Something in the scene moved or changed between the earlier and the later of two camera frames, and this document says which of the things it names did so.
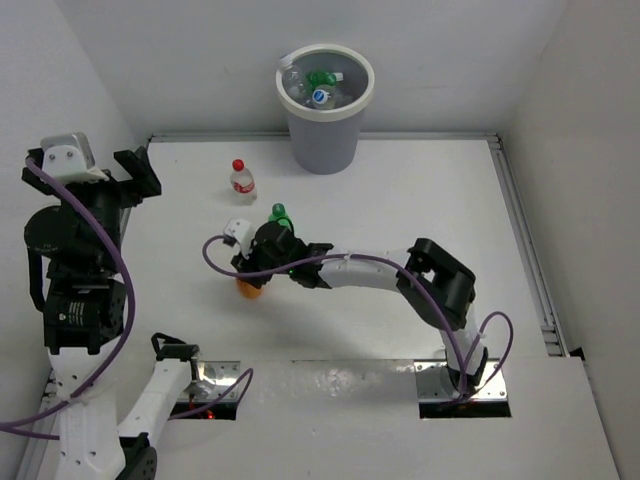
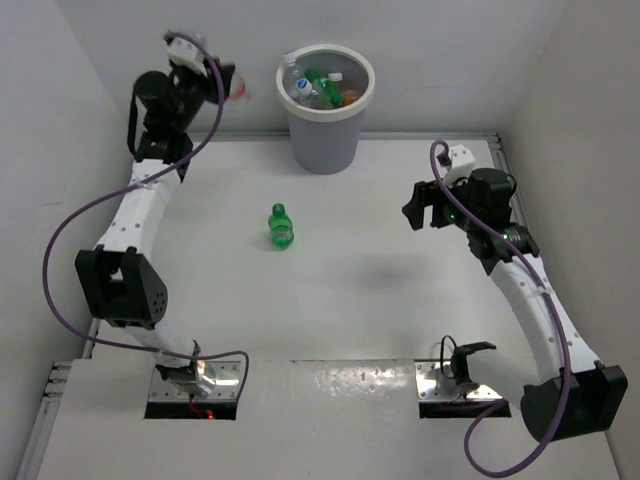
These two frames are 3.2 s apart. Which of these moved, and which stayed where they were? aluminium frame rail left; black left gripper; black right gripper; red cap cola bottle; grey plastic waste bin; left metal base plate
Moved: red cap cola bottle; black left gripper; black right gripper
Stayed: aluminium frame rail left; left metal base plate; grey plastic waste bin
